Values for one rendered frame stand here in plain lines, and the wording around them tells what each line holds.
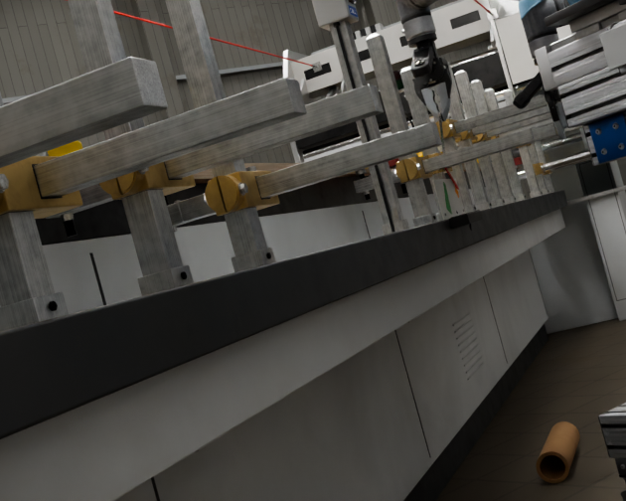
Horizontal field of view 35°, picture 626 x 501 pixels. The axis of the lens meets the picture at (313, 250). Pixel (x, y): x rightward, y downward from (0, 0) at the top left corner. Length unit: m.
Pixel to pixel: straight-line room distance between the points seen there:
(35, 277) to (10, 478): 0.18
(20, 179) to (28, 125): 0.29
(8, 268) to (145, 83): 0.35
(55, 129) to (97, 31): 0.54
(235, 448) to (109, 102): 1.09
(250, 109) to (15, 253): 0.25
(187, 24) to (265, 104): 0.57
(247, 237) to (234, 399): 0.24
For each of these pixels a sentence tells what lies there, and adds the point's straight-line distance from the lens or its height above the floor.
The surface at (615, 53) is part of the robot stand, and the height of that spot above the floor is 0.91.
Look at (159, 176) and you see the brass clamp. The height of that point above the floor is 0.83.
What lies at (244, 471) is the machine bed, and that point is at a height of 0.39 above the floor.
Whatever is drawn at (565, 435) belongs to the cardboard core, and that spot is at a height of 0.07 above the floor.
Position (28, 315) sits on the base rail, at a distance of 0.89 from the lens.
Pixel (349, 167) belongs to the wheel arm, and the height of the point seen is 0.80.
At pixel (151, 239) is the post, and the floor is 0.76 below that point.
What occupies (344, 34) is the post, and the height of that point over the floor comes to 1.12.
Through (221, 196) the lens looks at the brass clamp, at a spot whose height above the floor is 0.80.
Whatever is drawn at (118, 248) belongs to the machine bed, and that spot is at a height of 0.78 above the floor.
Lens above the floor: 0.69
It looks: 1 degrees up
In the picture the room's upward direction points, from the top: 15 degrees counter-clockwise
